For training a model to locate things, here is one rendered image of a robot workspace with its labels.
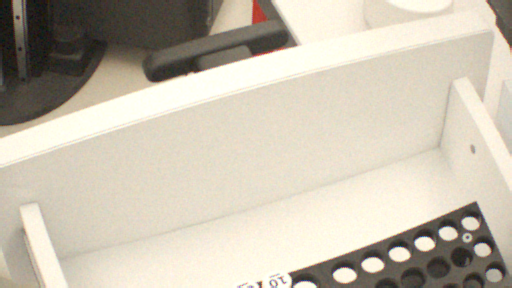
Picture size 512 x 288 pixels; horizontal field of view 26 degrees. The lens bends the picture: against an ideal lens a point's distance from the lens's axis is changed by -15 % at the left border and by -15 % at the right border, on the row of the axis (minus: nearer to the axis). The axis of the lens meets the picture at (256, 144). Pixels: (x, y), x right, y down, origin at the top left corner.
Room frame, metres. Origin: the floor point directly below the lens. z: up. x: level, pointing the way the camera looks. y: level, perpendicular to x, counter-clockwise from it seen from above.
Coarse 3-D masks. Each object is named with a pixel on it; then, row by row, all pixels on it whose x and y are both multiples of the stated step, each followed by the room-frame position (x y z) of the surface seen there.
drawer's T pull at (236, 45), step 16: (224, 32) 0.42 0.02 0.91; (240, 32) 0.42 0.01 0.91; (256, 32) 0.42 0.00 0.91; (272, 32) 0.42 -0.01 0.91; (176, 48) 0.41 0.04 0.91; (192, 48) 0.41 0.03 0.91; (208, 48) 0.41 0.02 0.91; (224, 48) 0.41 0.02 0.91; (240, 48) 0.41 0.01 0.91; (256, 48) 0.41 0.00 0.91; (272, 48) 0.42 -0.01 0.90; (144, 64) 0.40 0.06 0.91; (160, 64) 0.39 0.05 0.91; (176, 64) 0.40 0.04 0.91; (192, 64) 0.40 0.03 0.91; (208, 64) 0.40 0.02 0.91; (224, 64) 0.40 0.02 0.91; (160, 80) 0.39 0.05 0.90
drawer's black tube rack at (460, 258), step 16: (464, 240) 0.30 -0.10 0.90; (480, 240) 0.31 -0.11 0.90; (432, 256) 0.30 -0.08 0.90; (448, 256) 0.30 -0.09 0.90; (464, 256) 0.30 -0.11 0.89; (480, 256) 0.29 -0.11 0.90; (496, 256) 0.29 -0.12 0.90; (400, 272) 0.29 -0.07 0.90; (416, 272) 0.29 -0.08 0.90; (432, 272) 0.30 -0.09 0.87; (448, 272) 0.29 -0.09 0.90; (464, 272) 0.29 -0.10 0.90; (480, 272) 0.28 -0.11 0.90
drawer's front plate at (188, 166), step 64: (256, 64) 0.38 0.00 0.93; (320, 64) 0.38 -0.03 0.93; (384, 64) 0.39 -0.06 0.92; (448, 64) 0.41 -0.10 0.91; (64, 128) 0.34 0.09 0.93; (128, 128) 0.34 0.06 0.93; (192, 128) 0.36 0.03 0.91; (256, 128) 0.37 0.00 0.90; (320, 128) 0.38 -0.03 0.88; (384, 128) 0.40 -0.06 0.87; (0, 192) 0.31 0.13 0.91; (64, 192) 0.33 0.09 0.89; (128, 192) 0.34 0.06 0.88; (192, 192) 0.36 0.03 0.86; (256, 192) 0.37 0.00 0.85; (64, 256) 0.33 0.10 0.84
